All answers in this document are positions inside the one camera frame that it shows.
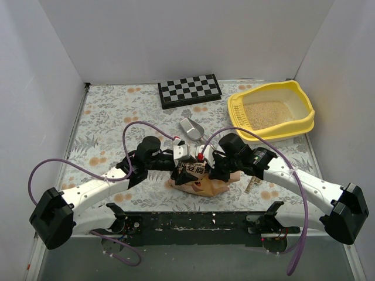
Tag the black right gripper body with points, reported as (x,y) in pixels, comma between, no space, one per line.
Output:
(212,168)

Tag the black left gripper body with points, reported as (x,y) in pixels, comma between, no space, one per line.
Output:
(176,167)

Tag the pink cat litter bag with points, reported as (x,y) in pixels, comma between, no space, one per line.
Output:
(202,185)

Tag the silver metal scoop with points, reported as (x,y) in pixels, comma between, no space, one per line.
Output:
(193,130)

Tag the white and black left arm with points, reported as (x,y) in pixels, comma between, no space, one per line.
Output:
(60,214)

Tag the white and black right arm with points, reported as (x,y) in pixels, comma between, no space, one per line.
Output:
(339,211)

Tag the yellow and white litter box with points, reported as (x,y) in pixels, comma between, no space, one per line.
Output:
(274,111)

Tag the small brown wooden ruler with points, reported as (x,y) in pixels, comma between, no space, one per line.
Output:
(253,181)

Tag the floral patterned table mat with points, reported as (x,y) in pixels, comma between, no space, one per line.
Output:
(115,119)

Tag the black and silver chessboard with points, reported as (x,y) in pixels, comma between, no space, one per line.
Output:
(189,91)

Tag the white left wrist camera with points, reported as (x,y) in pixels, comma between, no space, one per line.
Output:
(181,150)

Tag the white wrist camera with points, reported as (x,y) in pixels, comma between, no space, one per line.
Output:
(181,150)
(205,154)

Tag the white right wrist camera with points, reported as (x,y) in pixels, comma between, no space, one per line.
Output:
(205,154)

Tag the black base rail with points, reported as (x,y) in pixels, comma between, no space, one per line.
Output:
(199,228)

